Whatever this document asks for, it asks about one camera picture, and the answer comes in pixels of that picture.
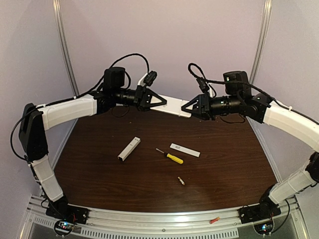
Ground white air conditioner remote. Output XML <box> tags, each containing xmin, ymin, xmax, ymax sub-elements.
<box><xmin>151</xmin><ymin>95</ymin><xmax>191</xmax><ymax>118</ymax></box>

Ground white battery cover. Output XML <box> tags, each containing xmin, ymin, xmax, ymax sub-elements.
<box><xmin>170</xmin><ymin>143</ymin><xmax>200</xmax><ymax>157</ymax></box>

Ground yellow handled screwdriver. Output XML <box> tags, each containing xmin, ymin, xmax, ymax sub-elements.
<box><xmin>156</xmin><ymin>148</ymin><xmax>184</xmax><ymax>164</ymax></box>

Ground slim white remote control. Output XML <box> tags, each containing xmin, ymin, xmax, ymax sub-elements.
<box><xmin>118</xmin><ymin>137</ymin><xmax>141</xmax><ymax>162</ymax></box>

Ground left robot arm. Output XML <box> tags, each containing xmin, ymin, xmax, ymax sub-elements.
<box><xmin>16</xmin><ymin>67</ymin><xmax>167</xmax><ymax>214</ymax></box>

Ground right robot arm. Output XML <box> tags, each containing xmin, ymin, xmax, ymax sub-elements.
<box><xmin>181</xmin><ymin>71</ymin><xmax>319</xmax><ymax>206</ymax></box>

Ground gold white battery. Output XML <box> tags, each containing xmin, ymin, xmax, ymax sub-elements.
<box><xmin>178</xmin><ymin>177</ymin><xmax>185</xmax><ymax>186</ymax></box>

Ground red yellow battery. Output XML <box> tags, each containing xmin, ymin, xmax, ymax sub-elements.
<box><xmin>209</xmin><ymin>217</ymin><xmax>220</xmax><ymax>224</ymax></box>

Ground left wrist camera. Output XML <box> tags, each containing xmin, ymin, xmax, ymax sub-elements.
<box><xmin>138</xmin><ymin>71</ymin><xmax>158</xmax><ymax>87</ymax></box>

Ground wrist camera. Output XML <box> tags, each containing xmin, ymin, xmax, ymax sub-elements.
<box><xmin>196</xmin><ymin>78</ymin><xmax>217</xmax><ymax>98</ymax></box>
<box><xmin>138</xmin><ymin>71</ymin><xmax>158</xmax><ymax>87</ymax></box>

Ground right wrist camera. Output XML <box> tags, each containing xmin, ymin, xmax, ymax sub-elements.
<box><xmin>196</xmin><ymin>78</ymin><xmax>217</xmax><ymax>98</ymax></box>

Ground right black braided cable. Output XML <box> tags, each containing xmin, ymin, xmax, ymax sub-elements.
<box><xmin>187</xmin><ymin>62</ymin><xmax>319</xmax><ymax>125</ymax></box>

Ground black braided cable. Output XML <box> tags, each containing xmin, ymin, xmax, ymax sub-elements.
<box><xmin>9</xmin><ymin>52</ymin><xmax>150</xmax><ymax>160</ymax></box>
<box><xmin>187</xmin><ymin>62</ymin><xmax>319</xmax><ymax>125</ymax></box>

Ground left black braided cable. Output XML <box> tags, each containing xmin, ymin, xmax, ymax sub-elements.
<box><xmin>9</xmin><ymin>52</ymin><xmax>150</xmax><ymax>160</ymax></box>

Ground right aluminium frame post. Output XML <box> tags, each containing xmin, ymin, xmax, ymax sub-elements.
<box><xmin>249</xmin><ymin>0</ymin><xmax>272</xmax><ymax>84</ymax></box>

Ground aluminium frame post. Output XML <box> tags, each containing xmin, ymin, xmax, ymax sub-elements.
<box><xmin>53</xmin><ymin>0</ymin><xmax>79</xmax><ymax>96</ymax></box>
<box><xmin>249</xmin><ymin>0</ymin><xmax>272</xmax><ymax>84</ymax></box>

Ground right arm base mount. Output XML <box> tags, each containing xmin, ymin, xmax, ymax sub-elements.
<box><xmin>238</xmin><ymin>204</ymin><xmax>281</xmax><ymax>236</ymax></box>

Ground curved aluminium front rail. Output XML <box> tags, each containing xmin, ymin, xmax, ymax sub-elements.
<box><xmin>24</xmin><ymin>208</ymin><xmax>307</xmax><ymax>239</ymax></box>

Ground left aluminium frame post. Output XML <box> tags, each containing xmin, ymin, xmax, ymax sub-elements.
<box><xmin>53</xmin><ymin>0</ymin><xmax>79</xmax><ymax>96</ymax></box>

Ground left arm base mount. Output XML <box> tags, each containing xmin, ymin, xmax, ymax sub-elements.
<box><xmin>45</xmin><ymin>205</ymin><xmax>89</xmax><ymax>237</ymax></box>

